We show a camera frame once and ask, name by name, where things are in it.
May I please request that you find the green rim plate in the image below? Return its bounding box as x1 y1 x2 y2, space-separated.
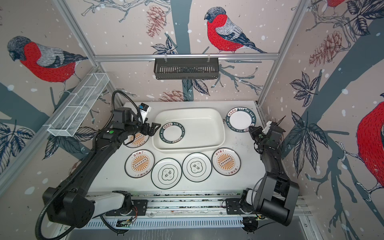
225 107 257 133
159 122 186 144

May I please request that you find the orange sunburst plate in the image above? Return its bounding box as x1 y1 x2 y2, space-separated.
212 148 241 176
125 150 155 179

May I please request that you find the white flower plate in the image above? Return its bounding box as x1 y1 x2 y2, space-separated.
182 153 213 183
151 158 183 190

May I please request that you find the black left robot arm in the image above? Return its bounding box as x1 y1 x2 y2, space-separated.
36 123 161 230

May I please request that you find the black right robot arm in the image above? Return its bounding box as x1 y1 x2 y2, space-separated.
239 122 300 226

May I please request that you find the orange plate far left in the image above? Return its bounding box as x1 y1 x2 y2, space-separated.
124 133 149 148

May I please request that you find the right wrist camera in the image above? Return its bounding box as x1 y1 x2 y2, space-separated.
262 121 276 135

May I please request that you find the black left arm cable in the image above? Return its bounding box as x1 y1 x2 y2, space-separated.
34 89 145 240

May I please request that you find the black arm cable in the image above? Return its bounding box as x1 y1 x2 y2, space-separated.
34 89 145 240
250 175 271 220

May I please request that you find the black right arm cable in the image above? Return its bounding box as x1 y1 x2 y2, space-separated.
250 175 271 220

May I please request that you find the black hanging wire basket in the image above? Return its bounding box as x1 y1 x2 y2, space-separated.
154 58 219 80

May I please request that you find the aluminium front rail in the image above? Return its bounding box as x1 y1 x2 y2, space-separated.
83 193 313 218

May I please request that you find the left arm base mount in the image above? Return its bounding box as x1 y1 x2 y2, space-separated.
106 200 148 217

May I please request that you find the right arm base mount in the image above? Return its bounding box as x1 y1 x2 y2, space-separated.
222 198 265 219

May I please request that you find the white mesh wall shelf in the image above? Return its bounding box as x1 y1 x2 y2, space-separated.
48 73 110 137

